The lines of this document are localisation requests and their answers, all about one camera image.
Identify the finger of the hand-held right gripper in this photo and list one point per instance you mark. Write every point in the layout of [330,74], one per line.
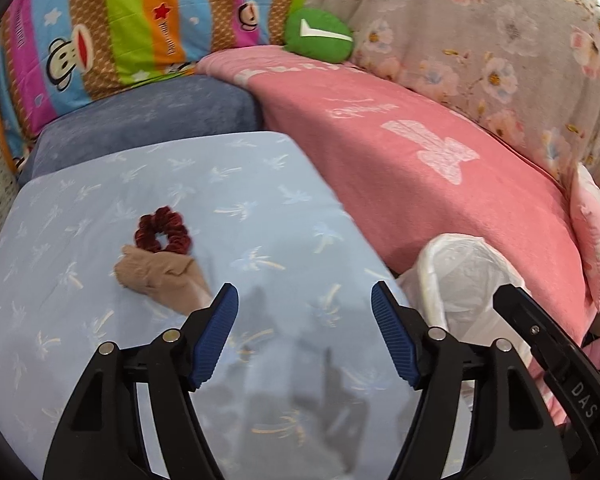
[530,320]

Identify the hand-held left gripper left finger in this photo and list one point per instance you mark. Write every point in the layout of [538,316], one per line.
[212,340]

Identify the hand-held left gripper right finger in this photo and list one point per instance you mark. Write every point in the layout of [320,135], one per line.
[395,340]

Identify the bin with white plastic bag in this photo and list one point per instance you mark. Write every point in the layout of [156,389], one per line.
[460,270]

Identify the beige stocking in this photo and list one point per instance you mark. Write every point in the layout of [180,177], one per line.
[145,272]

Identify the pink pillow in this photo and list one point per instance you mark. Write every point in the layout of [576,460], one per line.
[592,230]

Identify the dark red scrunchie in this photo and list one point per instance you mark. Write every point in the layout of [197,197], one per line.
[145,225]

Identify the light blue printed cloth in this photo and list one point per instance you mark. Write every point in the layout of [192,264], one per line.
[130,185]

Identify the pink blanket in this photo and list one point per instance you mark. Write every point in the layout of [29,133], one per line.
[380,160]

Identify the blue-grey cushion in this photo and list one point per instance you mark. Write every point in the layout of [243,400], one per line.
[155,115]

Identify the grey floral sheet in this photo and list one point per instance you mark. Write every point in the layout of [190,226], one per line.
[480,35]

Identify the green round cushion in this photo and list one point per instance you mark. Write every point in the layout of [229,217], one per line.
[310,45]

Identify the striped monkey-print sheet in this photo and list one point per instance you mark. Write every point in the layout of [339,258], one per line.
[105,25]

